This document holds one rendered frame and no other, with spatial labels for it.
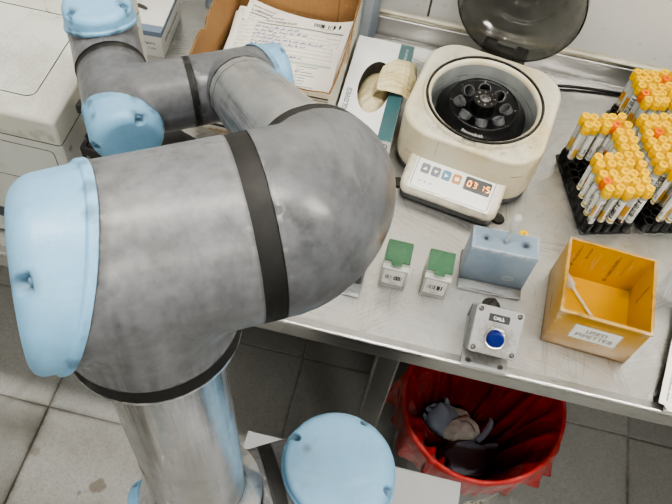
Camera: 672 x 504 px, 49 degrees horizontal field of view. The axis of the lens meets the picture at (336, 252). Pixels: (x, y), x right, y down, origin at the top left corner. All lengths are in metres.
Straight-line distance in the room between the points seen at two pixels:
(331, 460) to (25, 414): 1.42
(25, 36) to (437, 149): 0.63
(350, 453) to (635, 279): 0.63
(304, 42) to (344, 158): 0.99
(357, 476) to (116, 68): 0.48
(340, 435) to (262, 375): 1.27
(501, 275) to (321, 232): 0.79
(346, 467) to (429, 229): 0.57
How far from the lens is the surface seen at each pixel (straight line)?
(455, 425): 1.80
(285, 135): 0.42
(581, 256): 1.20
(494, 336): 1.07
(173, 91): 0.78
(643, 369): 1.22
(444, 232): 1.24
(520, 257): 1.12
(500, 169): 1.22
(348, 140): 0.44
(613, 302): 1.25
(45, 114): 0.98
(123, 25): 0.84
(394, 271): 1.12
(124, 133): 0.77
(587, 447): 2.13
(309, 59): 1.37
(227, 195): 0.39
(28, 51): 1.07
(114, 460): 1.99
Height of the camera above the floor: 1.87
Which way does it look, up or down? 57 degrees down
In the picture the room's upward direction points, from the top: 8 degrees clockwise
